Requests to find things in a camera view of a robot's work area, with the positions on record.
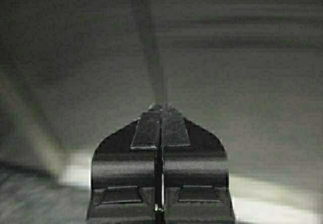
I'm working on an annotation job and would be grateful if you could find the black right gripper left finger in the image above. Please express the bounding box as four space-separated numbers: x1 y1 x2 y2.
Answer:
86 104 162 223

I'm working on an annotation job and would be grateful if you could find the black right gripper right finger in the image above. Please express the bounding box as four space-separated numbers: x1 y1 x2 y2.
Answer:
161 106 235 223

